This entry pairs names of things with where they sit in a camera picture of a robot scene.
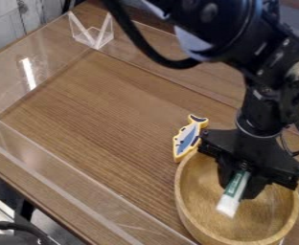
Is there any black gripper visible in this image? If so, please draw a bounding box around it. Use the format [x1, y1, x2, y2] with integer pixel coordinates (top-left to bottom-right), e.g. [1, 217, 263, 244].
[198, 122, 299, 200]

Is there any green white marker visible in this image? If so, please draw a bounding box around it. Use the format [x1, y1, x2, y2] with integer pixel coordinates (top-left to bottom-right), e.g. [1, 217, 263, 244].
[216, 171, 251, 218]

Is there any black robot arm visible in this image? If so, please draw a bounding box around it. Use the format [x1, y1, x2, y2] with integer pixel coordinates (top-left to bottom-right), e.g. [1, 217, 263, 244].
[103, 0, 299, 199]

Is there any brown wooden bowl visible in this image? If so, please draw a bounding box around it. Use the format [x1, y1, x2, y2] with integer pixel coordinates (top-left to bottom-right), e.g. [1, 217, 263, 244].
[173, 150, 299, 245]

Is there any yellow blue fish toy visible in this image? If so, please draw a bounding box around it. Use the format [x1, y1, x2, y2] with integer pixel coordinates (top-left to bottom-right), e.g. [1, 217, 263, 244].
[172, 114, 208, 163]

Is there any clear acrylic front wall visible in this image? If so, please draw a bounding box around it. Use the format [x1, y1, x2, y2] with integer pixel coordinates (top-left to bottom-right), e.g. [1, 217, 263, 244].
[0, 121, 195, 245]

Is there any clear acrylic corner bracket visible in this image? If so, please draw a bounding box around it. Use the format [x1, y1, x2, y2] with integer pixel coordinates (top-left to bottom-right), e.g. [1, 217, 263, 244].
[68, 11, 113, 50]

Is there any black cable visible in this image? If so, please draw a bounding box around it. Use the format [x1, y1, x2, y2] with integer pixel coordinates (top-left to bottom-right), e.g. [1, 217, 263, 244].
[0, 220, 50, 245]

